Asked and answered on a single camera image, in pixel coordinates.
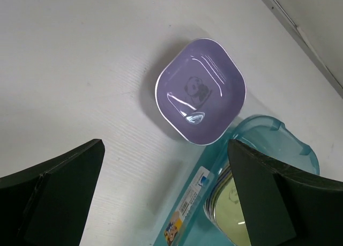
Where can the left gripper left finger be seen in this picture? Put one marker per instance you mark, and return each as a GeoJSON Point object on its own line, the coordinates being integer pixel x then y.
{"type": "Point", "coordinates": [48, 204]}

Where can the green square plate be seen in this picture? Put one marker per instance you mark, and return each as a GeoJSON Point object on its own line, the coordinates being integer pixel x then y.
{"type": "Point", "coordinates": [230, 211]}

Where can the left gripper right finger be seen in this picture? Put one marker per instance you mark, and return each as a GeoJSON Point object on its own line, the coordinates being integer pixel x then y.
{"type": "Point", "coordinates": [283, 205]}

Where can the teal transparent plastic bin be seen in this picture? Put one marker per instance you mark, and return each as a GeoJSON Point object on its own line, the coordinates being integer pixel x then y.
{"type": "Point", "coordinates": [199, 215]}

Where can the aluminium rail back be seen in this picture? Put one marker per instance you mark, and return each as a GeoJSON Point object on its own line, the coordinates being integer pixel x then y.
{"type": "Point", "coordinates": [302, 40]}

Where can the purple square plate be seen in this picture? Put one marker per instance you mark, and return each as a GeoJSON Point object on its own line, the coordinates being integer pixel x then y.
{"type": "Point", "coordinates": [200, 92]}

